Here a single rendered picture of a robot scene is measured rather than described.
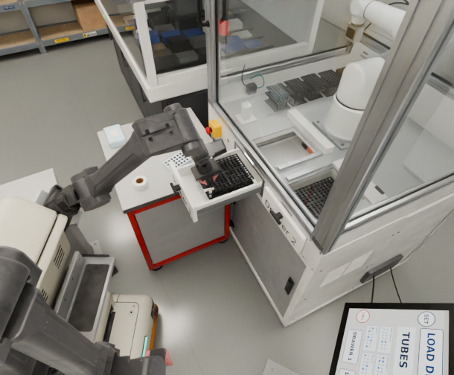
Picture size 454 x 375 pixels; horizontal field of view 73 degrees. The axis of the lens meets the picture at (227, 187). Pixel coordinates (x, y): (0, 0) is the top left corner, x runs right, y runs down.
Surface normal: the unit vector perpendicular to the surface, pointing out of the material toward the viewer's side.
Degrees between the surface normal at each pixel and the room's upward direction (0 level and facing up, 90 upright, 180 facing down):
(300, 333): 0
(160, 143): 34
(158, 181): 0
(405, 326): 50
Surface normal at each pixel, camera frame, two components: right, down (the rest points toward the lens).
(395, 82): -0.90, 0.33
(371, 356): -0.68, -0.67
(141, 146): -0.62, 0.26
